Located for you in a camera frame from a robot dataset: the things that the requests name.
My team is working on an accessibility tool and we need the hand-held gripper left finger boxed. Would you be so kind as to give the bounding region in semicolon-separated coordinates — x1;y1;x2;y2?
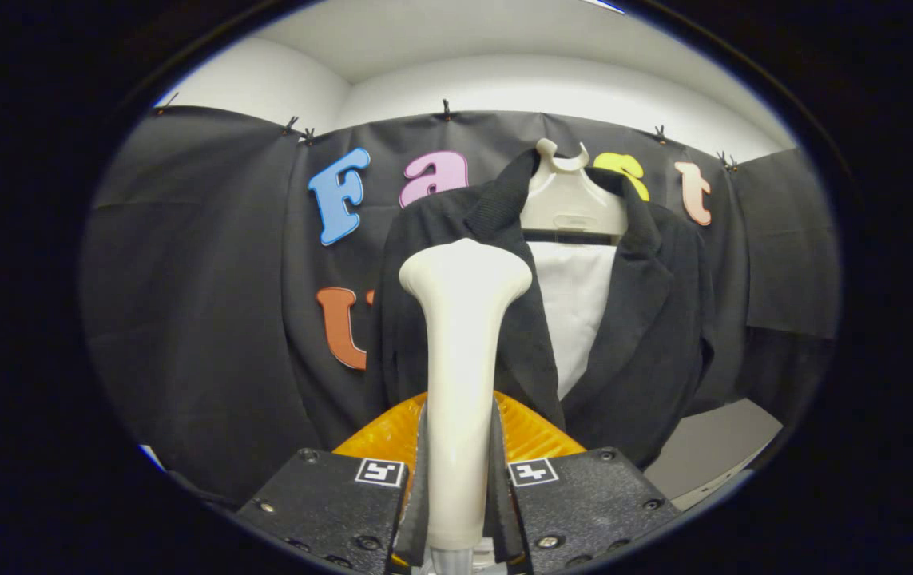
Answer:
239;391;431;575

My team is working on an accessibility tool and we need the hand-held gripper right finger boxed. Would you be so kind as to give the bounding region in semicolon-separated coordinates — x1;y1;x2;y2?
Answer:
490;391;685;572

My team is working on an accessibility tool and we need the white shirt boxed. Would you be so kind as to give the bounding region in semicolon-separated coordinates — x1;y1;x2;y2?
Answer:
528;240;619;400

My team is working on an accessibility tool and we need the black jacket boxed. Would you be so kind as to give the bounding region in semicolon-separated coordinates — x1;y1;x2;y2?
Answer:
366;148;717;469

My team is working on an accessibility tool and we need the grey and white cabinet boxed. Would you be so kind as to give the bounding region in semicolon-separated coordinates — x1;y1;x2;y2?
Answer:
644;398;784;504

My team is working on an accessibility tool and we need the black backdrop cloth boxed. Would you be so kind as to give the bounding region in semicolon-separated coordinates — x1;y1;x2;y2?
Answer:
81;104;840;509

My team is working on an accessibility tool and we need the white plastic hanger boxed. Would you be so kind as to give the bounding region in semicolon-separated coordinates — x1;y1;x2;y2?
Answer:
519;137;629;237

